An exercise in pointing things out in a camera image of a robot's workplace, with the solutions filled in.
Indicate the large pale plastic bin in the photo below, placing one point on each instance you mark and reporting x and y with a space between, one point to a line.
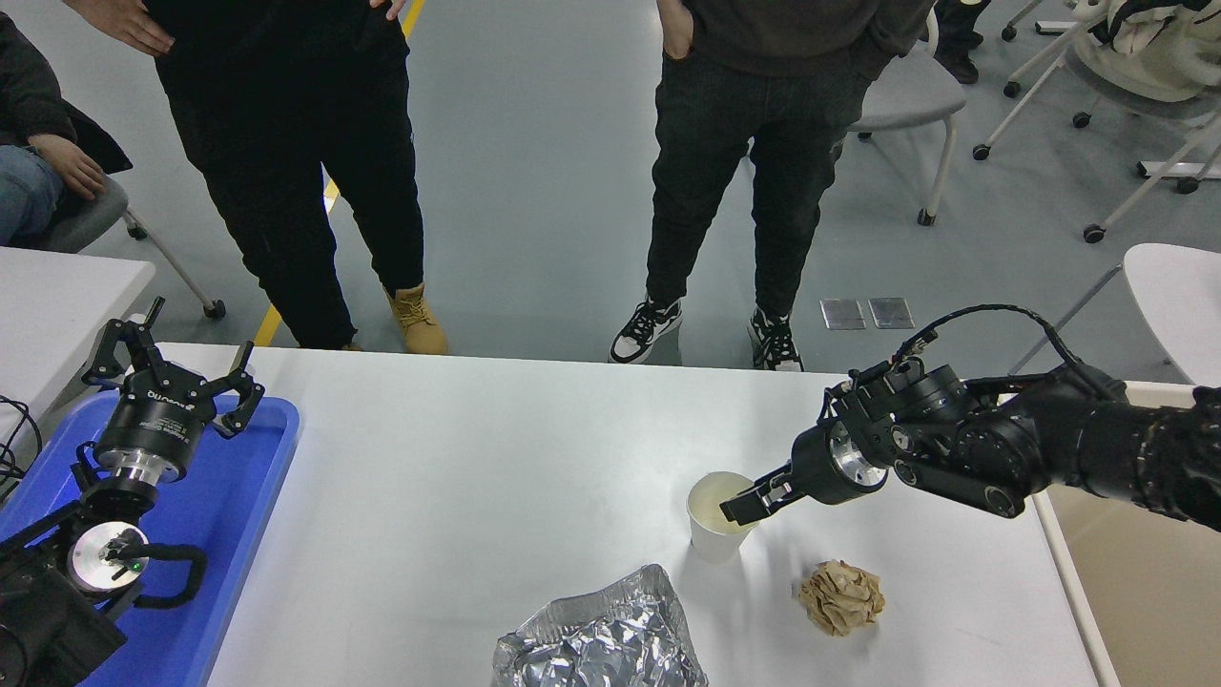
1145 592

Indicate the seated person's hand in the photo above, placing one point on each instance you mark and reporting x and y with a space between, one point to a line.
72 167

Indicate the white paper cup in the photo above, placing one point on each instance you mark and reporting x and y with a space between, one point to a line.
715 539

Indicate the seated person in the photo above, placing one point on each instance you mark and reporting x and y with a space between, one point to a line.
29 95

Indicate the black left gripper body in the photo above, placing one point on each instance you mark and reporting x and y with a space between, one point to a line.
153 420

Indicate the grey seat white frame chair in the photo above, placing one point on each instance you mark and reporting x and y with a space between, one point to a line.
916 95

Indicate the blue plastic tray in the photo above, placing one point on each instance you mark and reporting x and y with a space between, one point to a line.
238 496

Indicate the person's left hand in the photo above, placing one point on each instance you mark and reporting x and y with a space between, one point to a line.
391 8

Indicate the cream jacket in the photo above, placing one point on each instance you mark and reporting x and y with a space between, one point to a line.
1154 52

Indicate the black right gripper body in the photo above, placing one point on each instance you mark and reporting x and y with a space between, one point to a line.
818 469

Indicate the tan paper ball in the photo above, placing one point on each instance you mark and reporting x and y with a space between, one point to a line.
839 599

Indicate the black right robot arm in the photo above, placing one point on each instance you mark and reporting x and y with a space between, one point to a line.
1049 439

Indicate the white frame rolling chair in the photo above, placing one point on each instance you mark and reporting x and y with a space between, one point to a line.
1145 105
1045 57

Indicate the person's right hand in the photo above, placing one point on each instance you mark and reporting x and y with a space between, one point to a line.
129 24
677 29

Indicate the metal floor socket plate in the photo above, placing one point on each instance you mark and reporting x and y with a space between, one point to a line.
891 313
842 314

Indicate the white rectangular side table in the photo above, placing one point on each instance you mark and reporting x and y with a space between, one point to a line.
57 305

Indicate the silver foil tray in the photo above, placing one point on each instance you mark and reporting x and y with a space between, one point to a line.
601 639

